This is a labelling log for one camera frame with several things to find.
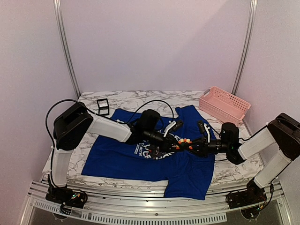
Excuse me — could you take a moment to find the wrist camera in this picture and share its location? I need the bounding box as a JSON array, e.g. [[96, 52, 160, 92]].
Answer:
[[197, 120, 210, 143], [164, 120, 183, 137]]

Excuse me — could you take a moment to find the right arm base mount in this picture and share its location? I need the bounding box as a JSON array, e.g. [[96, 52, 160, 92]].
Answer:
[[225, 187, 267, 209]]

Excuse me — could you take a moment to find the blue printed t-shirt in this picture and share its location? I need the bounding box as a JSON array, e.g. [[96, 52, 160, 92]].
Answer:
[[81, 105, 217, 201]]

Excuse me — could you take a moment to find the black brooch display box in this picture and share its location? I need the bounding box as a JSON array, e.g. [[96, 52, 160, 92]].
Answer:
[[96, 98, 110, 116]]

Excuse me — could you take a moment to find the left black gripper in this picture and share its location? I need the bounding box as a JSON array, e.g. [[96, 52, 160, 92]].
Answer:
[[144, 129, 185, 153]]

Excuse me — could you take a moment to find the left aluminium frame post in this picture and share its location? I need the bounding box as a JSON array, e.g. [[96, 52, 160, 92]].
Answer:
[[53, 0, 81, 98]]

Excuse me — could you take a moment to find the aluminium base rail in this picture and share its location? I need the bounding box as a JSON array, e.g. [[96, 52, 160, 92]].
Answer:
[[20, 181, 293, 225]]

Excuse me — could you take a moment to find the aluminium frame post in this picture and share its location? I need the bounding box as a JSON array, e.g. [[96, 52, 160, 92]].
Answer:
[[231, 0, 258, 95], [53, 0, 81, 98]]

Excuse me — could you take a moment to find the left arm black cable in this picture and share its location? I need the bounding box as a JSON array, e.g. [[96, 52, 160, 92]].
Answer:
[[45, 99, 175, 146]]

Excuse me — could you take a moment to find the right aluminium frame post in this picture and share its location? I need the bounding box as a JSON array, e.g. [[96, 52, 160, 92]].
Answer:
[[231, 0, 258, 95]]

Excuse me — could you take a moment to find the orange yellow flower brooch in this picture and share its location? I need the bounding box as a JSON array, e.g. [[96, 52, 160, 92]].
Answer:
[[176, 138, 193, 150]]

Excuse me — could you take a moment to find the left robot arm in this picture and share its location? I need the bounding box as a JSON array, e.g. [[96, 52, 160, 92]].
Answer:
[[47, 101, 182, 203]]

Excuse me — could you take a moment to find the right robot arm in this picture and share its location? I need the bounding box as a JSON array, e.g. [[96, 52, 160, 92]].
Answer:
[[189, 113, 300, 204]]

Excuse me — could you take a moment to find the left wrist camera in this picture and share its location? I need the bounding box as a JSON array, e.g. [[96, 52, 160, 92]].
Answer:
[[164, 120, 183, 137]]

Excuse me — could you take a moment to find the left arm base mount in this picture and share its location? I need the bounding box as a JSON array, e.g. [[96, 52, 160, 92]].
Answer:
[[45, 187, 88, 209]]

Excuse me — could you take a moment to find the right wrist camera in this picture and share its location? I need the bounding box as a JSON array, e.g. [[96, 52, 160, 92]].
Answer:
[[197, 120, 210, 143]]

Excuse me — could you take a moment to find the pink plastic basket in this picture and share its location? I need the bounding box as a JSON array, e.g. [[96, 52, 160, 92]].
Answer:
[[199, 86, 251, 126]]

